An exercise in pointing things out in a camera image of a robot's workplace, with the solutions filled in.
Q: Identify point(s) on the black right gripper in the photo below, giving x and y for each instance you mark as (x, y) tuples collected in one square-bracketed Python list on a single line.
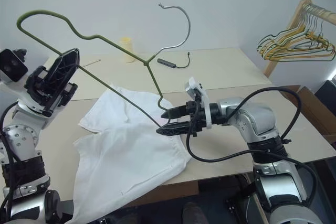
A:
[(197, 121)]

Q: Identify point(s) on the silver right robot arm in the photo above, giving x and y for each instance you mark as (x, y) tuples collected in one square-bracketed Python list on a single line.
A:
[(258, 121)]

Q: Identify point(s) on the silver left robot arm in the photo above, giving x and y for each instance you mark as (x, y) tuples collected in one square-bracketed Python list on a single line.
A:
[(22, 136)]

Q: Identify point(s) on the pale yellow plastic cup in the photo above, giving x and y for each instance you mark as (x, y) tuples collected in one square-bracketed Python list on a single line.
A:
[(126, 43)]

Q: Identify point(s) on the white shorts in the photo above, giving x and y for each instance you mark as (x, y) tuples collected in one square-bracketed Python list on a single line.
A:
[(118, 155)]

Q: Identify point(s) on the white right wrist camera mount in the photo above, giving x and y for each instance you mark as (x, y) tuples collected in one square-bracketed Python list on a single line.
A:
[(197, 87)]

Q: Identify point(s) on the brown cardboard box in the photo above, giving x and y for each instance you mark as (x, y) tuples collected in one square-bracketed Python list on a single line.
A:
[(319, 113)]

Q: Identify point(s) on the thin metal pin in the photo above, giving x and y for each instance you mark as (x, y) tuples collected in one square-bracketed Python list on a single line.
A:
[(92, 63)]

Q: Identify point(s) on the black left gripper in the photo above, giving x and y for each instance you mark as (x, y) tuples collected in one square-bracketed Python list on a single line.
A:
[(36, 87)]

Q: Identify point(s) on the bunch of hangers on rack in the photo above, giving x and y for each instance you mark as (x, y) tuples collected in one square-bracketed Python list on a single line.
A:
[(288, 51)]

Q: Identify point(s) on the wooden clothes rack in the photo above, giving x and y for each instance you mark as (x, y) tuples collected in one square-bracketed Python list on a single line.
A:
[(290, 28)]

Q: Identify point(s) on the black box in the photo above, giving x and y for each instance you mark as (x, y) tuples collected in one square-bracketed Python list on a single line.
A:
[(326, 90)]

